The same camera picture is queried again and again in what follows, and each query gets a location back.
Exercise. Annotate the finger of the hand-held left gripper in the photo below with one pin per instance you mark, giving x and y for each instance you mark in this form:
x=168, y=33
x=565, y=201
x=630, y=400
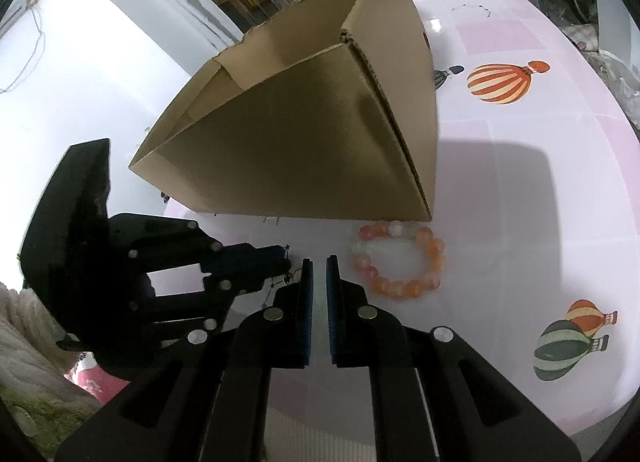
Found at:
x=260, y=254
x=250, y=279

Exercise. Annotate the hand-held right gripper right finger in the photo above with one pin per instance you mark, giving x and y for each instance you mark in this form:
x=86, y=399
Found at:
x=332, y=322

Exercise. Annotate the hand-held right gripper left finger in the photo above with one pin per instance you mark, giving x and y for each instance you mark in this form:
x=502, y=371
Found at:
x=306, y=322

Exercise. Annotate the gold hoop earring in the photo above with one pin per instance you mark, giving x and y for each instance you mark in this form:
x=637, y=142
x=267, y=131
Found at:
x=295, y=271

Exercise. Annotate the brown cardboard box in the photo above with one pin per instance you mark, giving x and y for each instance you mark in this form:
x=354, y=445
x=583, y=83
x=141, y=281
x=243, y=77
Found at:
x=310, y=141

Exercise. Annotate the small clear plastic piece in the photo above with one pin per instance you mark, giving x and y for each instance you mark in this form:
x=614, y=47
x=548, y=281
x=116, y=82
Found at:
x=270, y=220

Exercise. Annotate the fluffy beige blanket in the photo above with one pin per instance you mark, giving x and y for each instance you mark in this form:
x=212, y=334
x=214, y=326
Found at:
x=30, y=357

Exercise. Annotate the checkered cloth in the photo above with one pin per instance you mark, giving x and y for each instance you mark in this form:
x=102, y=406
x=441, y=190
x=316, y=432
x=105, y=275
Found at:
x=582, y=36

